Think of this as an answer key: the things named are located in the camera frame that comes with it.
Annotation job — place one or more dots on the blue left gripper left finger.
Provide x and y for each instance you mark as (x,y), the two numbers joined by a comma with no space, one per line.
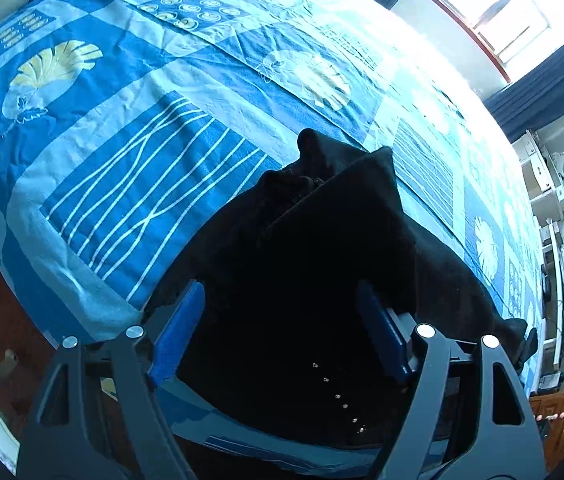
(171,329)

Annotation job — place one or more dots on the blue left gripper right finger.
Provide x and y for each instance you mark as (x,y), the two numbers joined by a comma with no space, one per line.
(390,334)

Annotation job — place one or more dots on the black pants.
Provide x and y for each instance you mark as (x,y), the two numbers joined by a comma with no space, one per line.
(286,265)

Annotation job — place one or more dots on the white tv stand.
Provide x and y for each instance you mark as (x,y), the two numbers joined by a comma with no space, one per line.
(552,329)

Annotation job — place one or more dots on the white vanity dresser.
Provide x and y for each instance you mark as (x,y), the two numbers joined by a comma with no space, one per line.
(544,189)

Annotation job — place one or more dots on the blue patterned bed sheet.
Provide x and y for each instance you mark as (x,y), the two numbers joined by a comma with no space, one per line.
(125,124)

